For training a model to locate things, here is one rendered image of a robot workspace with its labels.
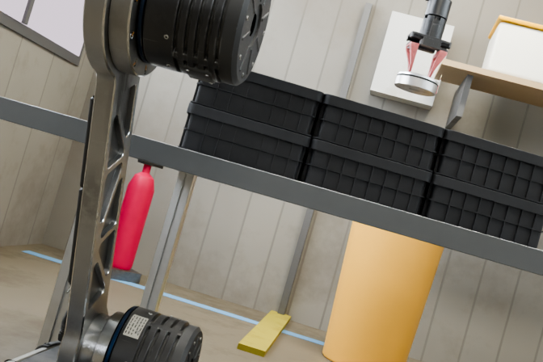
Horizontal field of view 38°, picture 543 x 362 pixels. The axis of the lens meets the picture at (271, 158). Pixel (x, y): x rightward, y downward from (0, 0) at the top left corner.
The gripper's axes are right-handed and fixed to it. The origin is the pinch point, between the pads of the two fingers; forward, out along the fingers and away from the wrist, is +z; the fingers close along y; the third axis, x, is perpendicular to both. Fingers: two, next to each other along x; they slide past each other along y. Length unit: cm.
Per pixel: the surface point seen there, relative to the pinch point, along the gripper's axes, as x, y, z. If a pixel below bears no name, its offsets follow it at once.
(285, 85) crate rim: 9.5, 31.0, 13.8
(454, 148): 8.0, -11.6, 16.1
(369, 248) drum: -170, -31, 48
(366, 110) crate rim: 9.3, 11.2, 13.8
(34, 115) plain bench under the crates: 49, 73, 38
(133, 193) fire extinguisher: -239, 89, 58
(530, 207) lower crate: 8.9, -32.6, 24.3
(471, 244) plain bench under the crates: 62, -5, 38
